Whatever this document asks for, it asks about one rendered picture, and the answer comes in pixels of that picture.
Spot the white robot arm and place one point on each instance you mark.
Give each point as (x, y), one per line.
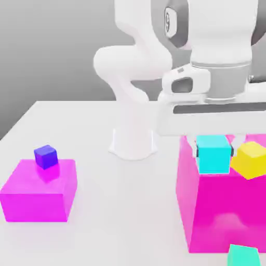
(133, 62)

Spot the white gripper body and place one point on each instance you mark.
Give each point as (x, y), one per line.
(207, 124)

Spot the small blue cube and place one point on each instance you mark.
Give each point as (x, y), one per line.
(45, 157)

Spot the small cyan cube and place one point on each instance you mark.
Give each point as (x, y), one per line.
(214, 154)

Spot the small turquoise cube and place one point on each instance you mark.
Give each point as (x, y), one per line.
(243, 256)

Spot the small yellow cube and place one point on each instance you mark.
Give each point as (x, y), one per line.
(250, 160)

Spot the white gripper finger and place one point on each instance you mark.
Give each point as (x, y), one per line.
(193, 145)
(235, 143)

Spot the large pink box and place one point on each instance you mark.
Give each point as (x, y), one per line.
(224, 207)

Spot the large magenta box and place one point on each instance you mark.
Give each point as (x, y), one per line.
(35, 193)

